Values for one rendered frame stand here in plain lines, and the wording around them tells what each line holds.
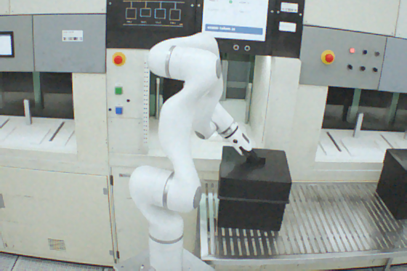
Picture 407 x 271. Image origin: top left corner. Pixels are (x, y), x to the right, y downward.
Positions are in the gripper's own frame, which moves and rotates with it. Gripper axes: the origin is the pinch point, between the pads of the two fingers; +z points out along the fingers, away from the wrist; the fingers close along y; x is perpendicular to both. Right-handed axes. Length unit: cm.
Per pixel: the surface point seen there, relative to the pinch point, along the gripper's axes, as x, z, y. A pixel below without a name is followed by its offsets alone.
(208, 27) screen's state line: -17, -51, 27
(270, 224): 10.0, 23.8, -13.6
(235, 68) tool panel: 2, -9, 119
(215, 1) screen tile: -27, -58, 27
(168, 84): 31, -36, 77
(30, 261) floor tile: 165, -18, 19
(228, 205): 17.4, 4.7, -13.7
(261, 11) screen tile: -39, -41, 29
